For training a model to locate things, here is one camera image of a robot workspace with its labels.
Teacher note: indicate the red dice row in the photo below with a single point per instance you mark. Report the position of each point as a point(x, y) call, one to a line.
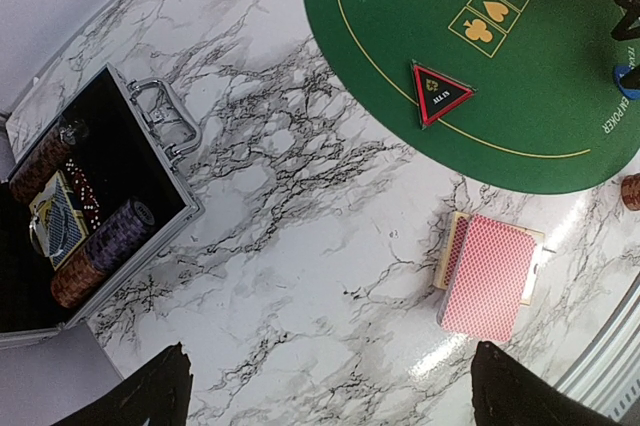
point(79, 182)

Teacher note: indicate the triangular all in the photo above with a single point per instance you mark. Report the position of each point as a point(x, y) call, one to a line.
point(436, 93)

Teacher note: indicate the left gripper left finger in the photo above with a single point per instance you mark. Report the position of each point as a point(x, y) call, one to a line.
point(156, 394)

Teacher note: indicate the orange poker chip stack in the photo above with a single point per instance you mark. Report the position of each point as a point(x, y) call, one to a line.
point(630, 192)

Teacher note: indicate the dark chip stack in case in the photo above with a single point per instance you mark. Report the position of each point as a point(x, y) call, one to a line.
point(41, 163)

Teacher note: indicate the aluminium poker case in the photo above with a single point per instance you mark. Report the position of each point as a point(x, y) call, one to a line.
point(130, 140)

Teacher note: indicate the purple chip stack in case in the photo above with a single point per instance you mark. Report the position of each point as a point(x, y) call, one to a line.
point(120, 236)

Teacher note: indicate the brown chip stack in case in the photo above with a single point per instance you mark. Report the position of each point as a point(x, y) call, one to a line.
point(75, 281)

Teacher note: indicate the playing card box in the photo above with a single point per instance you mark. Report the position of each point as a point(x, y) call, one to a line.
point(457, 232)

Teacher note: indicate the round green poker mat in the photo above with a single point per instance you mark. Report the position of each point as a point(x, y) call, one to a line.
point(518, 94)

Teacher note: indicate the aluminium front rail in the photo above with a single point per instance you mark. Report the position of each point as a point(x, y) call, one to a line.
point(605, 377)

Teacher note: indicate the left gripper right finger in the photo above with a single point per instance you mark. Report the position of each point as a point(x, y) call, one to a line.
point(505, 393)

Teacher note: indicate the blue card deck box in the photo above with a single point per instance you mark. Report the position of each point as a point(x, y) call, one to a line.
point(57, 226)

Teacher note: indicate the blue small blind button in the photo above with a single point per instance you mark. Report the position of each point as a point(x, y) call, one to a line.
point(627, 80)

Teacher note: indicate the red playing card deck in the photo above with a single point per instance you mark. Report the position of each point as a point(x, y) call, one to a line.
point(489, 278)

